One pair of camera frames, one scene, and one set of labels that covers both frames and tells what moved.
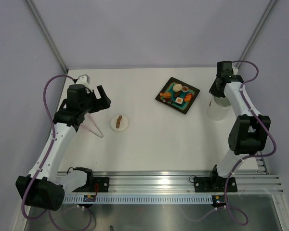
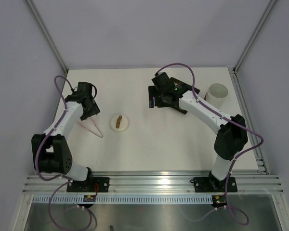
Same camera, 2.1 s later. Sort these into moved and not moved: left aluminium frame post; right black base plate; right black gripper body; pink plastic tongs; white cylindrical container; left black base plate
Moved: right black gripper body; white cylindrical container
Not moved: pink plastic tongs; left black base plate; left aluminium frame post; right black base plate
